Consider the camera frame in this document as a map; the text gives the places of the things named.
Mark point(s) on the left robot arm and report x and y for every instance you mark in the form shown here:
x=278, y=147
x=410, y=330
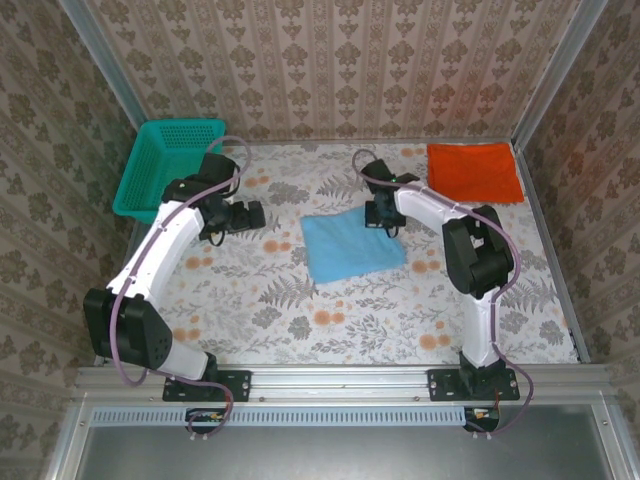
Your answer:
x=135, y=335

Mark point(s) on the folded orange t-shirt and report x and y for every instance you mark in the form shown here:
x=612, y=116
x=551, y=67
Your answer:
x=475, y=172

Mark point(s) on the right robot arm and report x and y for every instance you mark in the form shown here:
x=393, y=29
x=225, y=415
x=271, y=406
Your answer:
x=480, y=260

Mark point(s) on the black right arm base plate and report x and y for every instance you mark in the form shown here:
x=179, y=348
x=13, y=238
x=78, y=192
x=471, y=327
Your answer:
x=442, y=385

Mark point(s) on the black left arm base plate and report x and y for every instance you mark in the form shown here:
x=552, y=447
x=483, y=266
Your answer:
x=237, y=385

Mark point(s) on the aluminium table back rail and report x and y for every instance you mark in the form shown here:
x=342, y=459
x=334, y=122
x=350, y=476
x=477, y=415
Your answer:
x=300, y=142

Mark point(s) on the light blue printed t-shirt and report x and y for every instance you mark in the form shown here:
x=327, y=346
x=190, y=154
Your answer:
x=345, y=250

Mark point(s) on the aluminium frame post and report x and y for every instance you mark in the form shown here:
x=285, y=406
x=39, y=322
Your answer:
x=116, y=80
x=557, y=75

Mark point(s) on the aluminium mounting rail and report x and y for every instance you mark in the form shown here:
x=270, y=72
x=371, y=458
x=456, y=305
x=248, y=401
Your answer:
x=340, y=382

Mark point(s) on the teal plastic basket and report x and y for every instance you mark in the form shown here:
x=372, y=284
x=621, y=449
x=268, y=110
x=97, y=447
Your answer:
x=165, y=170

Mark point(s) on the grey metal panel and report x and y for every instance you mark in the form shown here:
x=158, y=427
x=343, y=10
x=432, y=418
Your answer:
x=350, y=455

